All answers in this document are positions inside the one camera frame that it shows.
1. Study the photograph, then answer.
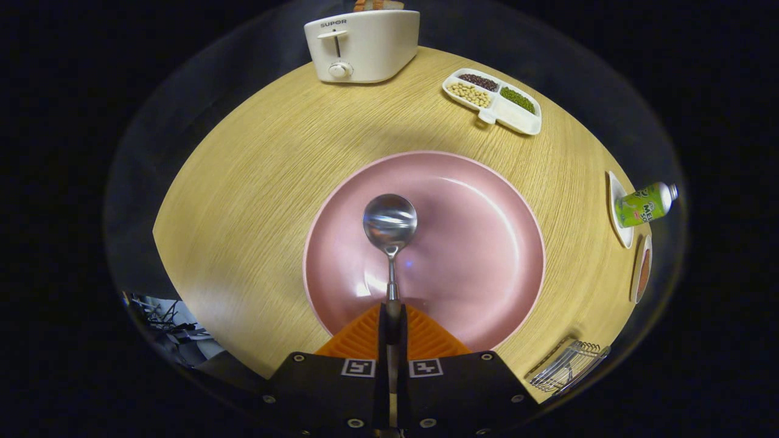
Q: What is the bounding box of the white sectioned bean dish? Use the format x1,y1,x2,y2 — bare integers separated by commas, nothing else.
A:
442,68,542,136

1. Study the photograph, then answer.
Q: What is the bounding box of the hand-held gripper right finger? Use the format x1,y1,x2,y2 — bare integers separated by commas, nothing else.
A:
399,304,529,437

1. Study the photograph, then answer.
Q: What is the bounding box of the metal spoon with brown handle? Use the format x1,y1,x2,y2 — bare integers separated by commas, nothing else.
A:
363,193,418,323

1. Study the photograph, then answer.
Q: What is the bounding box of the white plate with meat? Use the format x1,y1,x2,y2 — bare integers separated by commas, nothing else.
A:
630,234,653,304

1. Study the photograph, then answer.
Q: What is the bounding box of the white toaster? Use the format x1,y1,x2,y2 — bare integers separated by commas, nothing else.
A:
304,9,421,84

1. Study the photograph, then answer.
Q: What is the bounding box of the pink round plate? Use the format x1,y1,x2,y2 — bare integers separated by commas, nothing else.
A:
302,150,547,353

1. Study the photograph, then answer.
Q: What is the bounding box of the green label soda bottle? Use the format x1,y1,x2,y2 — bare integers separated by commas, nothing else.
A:
615,182,679,229

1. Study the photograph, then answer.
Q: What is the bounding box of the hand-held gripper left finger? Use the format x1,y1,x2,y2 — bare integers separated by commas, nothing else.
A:
259,304,390,437

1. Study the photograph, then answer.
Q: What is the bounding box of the perforated metal tray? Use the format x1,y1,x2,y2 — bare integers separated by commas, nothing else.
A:
525,338,611,393

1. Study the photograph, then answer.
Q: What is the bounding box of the dark cluttered equipment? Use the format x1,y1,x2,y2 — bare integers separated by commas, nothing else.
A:
125,292,226,366

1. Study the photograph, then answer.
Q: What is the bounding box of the white square coaster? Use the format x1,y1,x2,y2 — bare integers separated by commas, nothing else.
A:
607,171,635,249

